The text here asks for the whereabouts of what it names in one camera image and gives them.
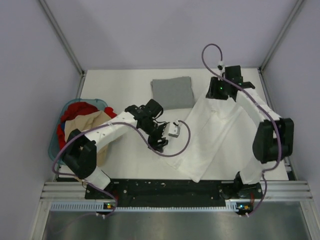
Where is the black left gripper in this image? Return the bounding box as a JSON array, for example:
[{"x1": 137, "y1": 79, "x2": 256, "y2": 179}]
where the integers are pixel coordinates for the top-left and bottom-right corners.
[{"x1": 140, "y1": 120, "x2": 171, "y2": 153}]

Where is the white daisy print t-shirt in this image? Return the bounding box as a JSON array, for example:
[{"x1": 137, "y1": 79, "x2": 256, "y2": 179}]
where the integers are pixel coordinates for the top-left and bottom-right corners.
[{"x1": 157, "y1": 87, "x2": 254, "y2": 183}]

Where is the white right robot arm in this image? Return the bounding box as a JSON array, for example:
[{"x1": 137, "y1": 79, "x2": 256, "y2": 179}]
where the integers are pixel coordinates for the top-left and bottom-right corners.
[{"x1": 205, "y1": 62, "x2": 294, "y2": 199}]

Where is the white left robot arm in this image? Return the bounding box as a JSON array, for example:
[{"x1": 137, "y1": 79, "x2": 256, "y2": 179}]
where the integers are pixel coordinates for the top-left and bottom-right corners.
[{"x1": 61, "y1": 99, "x2": 170, "y2": 199}]

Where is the folded grey t-shirt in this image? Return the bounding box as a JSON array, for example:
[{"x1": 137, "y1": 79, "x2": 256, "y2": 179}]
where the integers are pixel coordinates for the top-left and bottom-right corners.
[{"x1": 150, "y1": 76, "x2": 196, "y2": 110}]

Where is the beige t-shirt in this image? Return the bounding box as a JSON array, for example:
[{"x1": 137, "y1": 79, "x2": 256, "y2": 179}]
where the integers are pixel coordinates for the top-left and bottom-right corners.
[{"x1": 64, "y1": 110, "x2": 112, "y2": 167}]

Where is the red t-shirt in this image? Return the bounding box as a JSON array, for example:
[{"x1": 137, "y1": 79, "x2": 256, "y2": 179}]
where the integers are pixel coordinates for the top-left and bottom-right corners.
[{"x1": 56, "y1": 102, "x2": 117, "y2": 149}]

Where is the teal plastic laundry bin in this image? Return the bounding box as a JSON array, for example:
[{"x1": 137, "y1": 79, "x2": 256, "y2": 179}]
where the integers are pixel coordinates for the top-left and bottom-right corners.
[{"x1": 47, "y1": 98, "x2": 108, "y2": 161}]

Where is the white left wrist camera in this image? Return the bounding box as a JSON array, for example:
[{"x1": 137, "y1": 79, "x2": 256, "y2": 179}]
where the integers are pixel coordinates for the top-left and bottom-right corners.
[{"x1": 166, "y1": 121, "x2": 181, "y2": 138}]

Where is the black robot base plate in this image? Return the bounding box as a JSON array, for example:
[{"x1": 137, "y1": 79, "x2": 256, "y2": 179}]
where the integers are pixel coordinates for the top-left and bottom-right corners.
[{"x1": 84, "y1": 178, "x2": 264, "y2": 207}]

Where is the aluminium frame front rail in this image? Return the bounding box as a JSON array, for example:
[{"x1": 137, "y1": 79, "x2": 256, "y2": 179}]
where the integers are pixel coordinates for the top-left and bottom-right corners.
[{"x1": 40, "y1": 179, "x2": 313, "y2": 202}]

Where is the right aluminium corner post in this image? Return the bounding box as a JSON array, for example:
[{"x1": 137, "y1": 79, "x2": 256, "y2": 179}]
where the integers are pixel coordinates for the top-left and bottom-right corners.
[{"x1": 258, "y1": 0, "x2": 307, "y2": 72}]

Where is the aluminium corner post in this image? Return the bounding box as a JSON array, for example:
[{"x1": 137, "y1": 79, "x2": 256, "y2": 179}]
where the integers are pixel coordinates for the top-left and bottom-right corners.
[
  {"x1": 37, "y1": 0, "x2": 86, "y2": 76},
  {"x1": 258, "y1": 0, "x2": 307, "y2": 72}
]

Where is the white slotted cable duct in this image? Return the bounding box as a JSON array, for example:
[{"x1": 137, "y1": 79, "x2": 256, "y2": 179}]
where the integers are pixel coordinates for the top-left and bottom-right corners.
[{"x1": 50, "y1": 201, "x2": 253, "y2": 213}]

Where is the left aluminium corner post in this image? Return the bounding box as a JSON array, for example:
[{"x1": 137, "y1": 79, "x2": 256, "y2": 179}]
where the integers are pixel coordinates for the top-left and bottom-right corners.
[{"x1": 37, "y1": 0, "x2": 86, "y2": 76}]

